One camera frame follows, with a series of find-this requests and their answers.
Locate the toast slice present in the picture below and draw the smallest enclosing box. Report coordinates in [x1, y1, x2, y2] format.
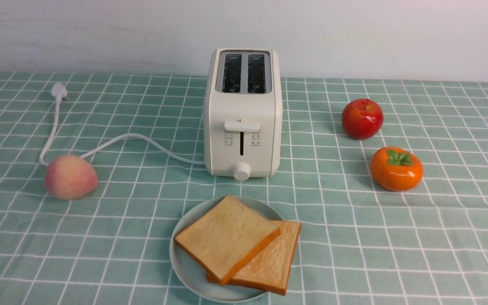
[190, 216, 301, 295]
[174, 195, 281, 286]

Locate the white two-slot toaster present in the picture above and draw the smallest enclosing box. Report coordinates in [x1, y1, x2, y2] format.
[202, 48, 283, 181]

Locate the red apple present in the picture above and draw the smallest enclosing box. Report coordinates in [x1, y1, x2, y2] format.
[341, 98, 384, 140]

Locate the light green round plate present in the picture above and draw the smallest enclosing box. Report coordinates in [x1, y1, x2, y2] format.
[169, 196, 283, 305]

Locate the orange persimmon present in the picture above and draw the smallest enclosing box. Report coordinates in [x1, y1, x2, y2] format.
[370, 147, 424, 192]

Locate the pink peach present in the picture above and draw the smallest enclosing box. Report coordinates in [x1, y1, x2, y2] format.
[44, 154, 98, 200]

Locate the green checkered tablecloth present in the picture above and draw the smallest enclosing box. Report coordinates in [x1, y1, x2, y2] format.
[0, 71, 488, 305]

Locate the white power cable with plug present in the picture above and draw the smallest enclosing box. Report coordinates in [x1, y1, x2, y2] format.
[39, 83, 206, 166]

